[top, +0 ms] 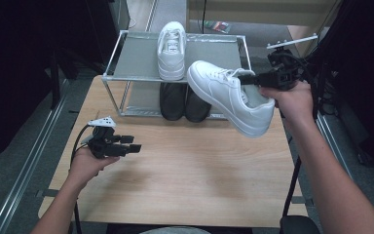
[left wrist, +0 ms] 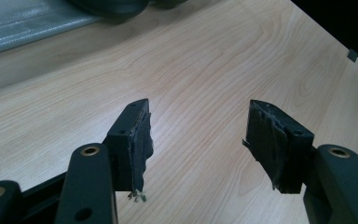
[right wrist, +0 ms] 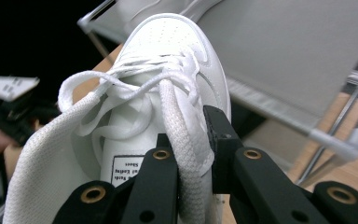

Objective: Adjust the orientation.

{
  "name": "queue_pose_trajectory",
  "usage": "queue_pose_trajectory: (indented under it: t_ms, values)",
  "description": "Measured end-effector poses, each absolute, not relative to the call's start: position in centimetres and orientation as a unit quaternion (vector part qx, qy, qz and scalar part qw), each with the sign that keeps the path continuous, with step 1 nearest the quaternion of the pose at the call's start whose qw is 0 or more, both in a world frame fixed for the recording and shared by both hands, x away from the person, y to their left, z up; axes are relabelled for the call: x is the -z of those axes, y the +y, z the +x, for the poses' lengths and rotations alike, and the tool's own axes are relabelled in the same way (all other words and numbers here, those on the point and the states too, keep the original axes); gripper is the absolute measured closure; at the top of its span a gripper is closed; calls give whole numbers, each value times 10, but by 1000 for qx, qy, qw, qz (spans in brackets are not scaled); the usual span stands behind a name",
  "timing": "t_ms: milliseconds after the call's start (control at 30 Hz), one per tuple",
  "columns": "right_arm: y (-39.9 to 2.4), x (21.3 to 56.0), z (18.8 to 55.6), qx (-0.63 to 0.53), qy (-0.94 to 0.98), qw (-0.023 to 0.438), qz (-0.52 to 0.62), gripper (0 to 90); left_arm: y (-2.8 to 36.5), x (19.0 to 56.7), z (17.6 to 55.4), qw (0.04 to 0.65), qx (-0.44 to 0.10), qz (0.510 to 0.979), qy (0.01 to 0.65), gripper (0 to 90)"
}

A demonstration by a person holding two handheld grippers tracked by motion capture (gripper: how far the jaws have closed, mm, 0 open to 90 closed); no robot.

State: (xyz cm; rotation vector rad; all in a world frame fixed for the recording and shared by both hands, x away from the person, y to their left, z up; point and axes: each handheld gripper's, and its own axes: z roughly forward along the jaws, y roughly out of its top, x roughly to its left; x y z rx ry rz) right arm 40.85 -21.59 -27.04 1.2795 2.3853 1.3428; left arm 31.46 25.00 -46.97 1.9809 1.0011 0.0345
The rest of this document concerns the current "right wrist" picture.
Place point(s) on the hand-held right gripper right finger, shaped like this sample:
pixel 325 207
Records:
pixel 223 146

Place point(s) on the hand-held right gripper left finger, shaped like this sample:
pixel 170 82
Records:
pixel 163 141

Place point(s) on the white lace-up sneaker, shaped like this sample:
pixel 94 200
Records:
pixel 167 37

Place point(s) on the metal shoe rack grey shelves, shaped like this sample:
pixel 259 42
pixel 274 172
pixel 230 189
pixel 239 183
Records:
pixel 276 46

